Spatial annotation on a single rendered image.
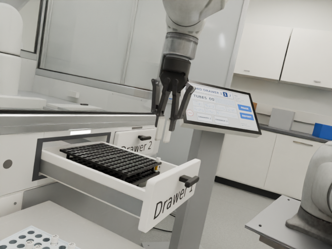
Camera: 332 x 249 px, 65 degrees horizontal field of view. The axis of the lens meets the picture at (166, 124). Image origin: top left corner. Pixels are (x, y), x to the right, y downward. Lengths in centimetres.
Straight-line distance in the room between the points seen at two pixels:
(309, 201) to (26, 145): 79
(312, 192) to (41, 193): 76
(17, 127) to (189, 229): 133
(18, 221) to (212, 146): 117
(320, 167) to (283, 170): 278
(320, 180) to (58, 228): 68
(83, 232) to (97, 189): 10
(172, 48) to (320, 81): 336
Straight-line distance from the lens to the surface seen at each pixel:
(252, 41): 399
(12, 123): 67
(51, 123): 74
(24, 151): 71
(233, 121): 156
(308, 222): 91
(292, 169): 363
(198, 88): 156
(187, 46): 70
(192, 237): 181
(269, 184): 366
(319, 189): 84
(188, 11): 56
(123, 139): 97
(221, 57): 232
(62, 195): 85
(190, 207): 169
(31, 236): 58
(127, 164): 70
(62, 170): 69
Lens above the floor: 111
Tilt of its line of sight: 7 degrees down
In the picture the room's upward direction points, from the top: 11 degrees clockwise
